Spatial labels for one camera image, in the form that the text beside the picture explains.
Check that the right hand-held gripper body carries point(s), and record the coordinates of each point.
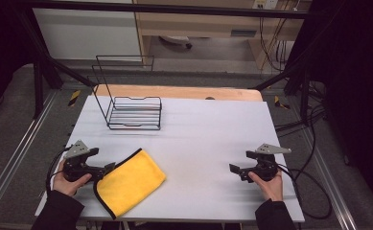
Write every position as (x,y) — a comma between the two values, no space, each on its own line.
(264,167)

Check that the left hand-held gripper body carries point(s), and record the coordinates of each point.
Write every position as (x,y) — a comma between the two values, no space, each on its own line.
(75,169)

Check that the yellow towel with black trim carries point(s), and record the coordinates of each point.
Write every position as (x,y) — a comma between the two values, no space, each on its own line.
(129,183)

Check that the person's left hand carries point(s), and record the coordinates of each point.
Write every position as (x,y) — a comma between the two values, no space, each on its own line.
(67,187)

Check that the person's right hand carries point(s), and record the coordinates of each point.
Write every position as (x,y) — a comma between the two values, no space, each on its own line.
(270,188)

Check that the yellow black striped tape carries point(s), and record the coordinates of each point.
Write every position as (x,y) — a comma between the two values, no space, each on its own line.
(74,98)
(280,103)

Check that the wooden table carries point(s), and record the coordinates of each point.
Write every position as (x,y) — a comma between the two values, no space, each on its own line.
(181,92)

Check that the black curtain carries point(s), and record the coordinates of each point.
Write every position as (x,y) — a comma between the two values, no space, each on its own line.
(360,96)

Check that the white cabinet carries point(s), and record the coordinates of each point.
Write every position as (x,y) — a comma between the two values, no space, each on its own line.
(85,35)

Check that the office chair base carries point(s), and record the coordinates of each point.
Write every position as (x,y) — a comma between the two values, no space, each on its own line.
(176,40)

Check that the light wooden desk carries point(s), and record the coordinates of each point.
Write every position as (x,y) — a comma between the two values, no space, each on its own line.
(206,24)

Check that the aluminium rail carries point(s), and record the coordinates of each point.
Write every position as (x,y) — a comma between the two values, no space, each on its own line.
(331,182)
(18,150)

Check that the white wall socket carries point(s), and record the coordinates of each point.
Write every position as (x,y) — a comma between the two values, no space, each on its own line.
(265,4)

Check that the black metal frame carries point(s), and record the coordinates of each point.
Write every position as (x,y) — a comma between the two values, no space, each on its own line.
(174,9)

